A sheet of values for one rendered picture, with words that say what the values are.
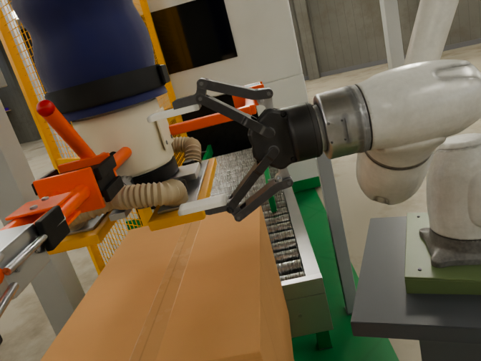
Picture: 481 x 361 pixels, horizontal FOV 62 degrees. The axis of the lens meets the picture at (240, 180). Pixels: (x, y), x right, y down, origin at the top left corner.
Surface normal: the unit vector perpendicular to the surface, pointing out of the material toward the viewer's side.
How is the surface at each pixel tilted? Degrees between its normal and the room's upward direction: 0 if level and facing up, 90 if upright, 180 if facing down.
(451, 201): 85
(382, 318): 0
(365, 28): 90
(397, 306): 0
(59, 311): 90
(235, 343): 0
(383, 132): 106
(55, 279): 90
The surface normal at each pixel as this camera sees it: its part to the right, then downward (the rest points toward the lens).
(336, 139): 0.00, 0.32
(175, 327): -0.25, -0.92
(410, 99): -0.11, -0.04
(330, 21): -0.36, 0.38
